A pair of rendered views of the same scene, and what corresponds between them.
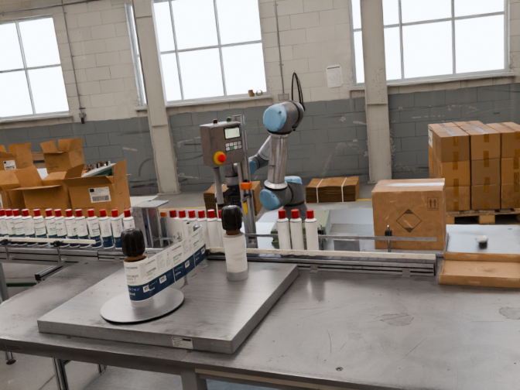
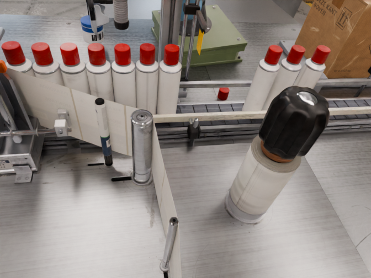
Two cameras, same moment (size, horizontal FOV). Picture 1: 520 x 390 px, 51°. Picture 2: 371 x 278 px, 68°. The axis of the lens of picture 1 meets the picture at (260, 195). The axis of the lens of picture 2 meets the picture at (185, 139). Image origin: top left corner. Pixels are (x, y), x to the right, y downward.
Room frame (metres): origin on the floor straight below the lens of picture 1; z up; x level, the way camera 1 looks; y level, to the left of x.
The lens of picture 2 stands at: (1.96, 0.44, 1.40)
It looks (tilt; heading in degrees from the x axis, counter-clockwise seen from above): 48 degrees down; 319
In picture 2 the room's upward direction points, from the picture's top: 10 degrees clockwise
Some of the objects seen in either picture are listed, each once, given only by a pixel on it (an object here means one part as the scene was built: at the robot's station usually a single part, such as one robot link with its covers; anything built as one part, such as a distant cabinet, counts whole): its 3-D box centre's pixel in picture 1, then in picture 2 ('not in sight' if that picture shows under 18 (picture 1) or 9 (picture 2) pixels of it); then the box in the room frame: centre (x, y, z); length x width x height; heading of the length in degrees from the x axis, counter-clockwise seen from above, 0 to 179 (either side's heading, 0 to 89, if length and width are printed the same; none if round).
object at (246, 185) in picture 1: (246, 215); (188, 51); (2.44, 0.07, 1.05); 0.10 x 0.04 x 0.33; 157
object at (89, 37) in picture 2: not in sight; (92, 29); (2.87, 0.16, 0.90); 0.07 x 0.07 x 0.07
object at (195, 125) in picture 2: not in sight; (193, 135); (2.31, 0.12, 0.89); 0.03 x 0.03 x 0.12; 67
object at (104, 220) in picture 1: (105, 229); not in sight; (2.70, 0.81, 0.98); 0.05 x 0.05 x 0.20
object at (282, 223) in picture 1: (283, 232); (261, 83); (2.31, -0.09, 0.98); 0.05 x 0.05 x 0.20
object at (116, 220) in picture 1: (118, 229); not in sight; (2.67, 0.74, 0.98); 0.05 x 0.05 x 0.20
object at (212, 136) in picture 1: (222, 143); not in sight; (2.51, 0.15, 1.38); 0.17 x 0.10 x 0.19; 122
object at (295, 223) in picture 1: (296, 232); (282, 83); (2.29, -0.14, 0.98); 0.05 x 0.05 x 0.20
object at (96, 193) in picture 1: (100, 188); not in sight; (3.97, 1.17, 0.97); 0.51 x 0.39 x 0.37; 172
